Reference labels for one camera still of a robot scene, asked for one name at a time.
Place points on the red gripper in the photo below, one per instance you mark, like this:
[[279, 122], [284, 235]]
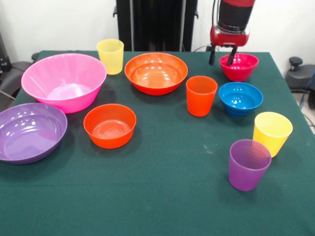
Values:
[[229, 39]]

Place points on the small pink-red bowl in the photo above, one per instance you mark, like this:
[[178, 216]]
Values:
[[241, 73]]

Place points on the small blue bowl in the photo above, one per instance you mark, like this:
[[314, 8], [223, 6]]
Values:
[[240, 98]]

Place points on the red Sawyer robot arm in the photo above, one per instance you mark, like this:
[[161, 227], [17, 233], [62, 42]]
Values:
[[233, 14]]

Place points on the orange cup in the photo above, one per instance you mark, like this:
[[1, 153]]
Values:
[[200, 103]]

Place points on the large orange bowl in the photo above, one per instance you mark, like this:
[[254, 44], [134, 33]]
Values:
[[155, 73]]

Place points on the bright yellow cup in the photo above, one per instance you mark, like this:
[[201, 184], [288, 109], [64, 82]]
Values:
[[270, 137]]

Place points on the pale yellow cup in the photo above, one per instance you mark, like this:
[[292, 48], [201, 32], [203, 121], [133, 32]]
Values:
[[110, 59]]

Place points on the purple cup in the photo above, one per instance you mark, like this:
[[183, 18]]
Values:
[[246, 174]]

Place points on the small orange bowl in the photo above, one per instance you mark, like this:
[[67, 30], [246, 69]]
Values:
[[109, 140]]

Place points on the dark green tablecloth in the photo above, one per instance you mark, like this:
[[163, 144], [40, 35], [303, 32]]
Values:
[[157, 196]]

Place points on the large pink bowl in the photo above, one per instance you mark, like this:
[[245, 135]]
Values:
[[61, 81]]

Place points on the purple bowl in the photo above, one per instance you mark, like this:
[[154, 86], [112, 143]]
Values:
[[29, 132]]

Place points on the black pedestal foot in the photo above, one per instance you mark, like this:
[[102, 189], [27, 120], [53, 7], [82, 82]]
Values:
[[300, 76], [17, 71]]

